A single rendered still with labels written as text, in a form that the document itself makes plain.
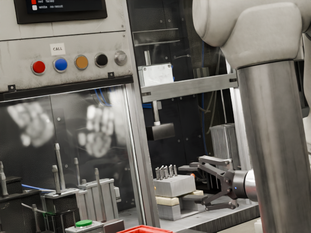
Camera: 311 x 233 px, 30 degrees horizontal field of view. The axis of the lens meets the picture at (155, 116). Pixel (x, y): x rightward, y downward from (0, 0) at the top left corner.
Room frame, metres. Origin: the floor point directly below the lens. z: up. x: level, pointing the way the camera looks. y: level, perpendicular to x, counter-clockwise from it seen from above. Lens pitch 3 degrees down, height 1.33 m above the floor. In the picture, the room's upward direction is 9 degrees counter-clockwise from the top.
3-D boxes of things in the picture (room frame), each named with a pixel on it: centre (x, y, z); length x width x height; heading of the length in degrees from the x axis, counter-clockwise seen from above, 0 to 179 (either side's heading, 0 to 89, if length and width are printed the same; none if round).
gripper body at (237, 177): (1.54, -0.19, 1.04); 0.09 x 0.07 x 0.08; 49
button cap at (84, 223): (1.37, 0.21, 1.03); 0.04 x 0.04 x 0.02
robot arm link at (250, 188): (1.50, -0.24, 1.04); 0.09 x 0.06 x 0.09; 139
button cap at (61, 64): (1.47, 0.22, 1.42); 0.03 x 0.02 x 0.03; 125
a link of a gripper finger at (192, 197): (1.64, -0.08, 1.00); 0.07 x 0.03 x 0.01; 49
